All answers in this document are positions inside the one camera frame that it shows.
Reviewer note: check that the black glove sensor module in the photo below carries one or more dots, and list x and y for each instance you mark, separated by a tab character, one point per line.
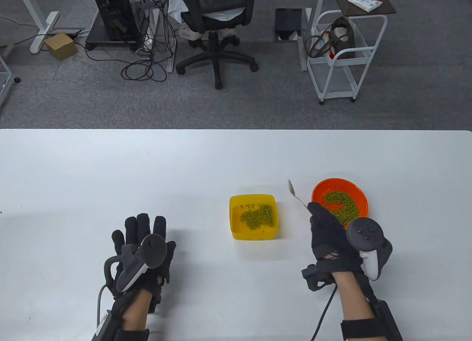
155	304
311	278

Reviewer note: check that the small cardboard box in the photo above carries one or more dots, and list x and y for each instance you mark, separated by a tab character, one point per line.
61	46

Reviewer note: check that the person's right forearm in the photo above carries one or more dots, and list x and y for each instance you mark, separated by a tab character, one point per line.
350	296

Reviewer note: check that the person's right hand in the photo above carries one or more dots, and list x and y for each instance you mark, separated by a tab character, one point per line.
328	237

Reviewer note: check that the white tissue packet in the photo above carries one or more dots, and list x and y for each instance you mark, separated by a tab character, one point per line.
365	2

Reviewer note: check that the dark handbag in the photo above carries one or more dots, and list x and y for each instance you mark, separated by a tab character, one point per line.
344	42

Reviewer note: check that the stainless steel spoon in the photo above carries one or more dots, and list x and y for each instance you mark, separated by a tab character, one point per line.
291	188

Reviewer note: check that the grey handheld controller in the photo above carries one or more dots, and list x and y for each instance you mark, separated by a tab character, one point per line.
365	234
153	250

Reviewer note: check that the black wrist camera unit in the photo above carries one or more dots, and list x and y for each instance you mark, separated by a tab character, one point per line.
387	319
105	324

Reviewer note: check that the white printed plastic bag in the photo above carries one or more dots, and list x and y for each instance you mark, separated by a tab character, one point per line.
186	32

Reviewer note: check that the white power strip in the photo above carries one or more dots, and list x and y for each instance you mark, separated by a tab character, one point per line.
148	43

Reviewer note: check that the brown cart top board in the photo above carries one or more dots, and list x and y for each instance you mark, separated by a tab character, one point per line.
388	9

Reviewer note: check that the silver metal rail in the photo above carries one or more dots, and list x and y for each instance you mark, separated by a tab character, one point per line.
170	61

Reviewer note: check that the yellow plastic food container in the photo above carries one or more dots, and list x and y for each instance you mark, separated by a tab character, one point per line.
243	208

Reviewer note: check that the person's left hand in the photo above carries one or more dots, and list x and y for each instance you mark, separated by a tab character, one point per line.
142	226

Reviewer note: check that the pile of green mung beans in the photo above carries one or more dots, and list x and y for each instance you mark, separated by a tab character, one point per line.
258	215
350	208

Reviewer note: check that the person's left forearm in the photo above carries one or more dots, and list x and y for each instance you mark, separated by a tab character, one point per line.
136	313

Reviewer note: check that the white cloth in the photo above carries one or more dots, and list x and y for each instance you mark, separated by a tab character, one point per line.
175	5

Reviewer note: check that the orange plastic bowl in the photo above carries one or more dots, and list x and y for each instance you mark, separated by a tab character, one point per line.
332	186

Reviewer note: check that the black office chair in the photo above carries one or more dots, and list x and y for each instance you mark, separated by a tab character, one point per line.
221	2

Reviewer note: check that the white metal rolling cart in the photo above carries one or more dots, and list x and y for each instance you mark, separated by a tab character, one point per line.
333	81

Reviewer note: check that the black flat trolley base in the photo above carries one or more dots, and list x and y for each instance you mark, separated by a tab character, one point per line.
97	38

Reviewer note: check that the black floor box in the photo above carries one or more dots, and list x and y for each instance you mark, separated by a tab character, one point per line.
287	22

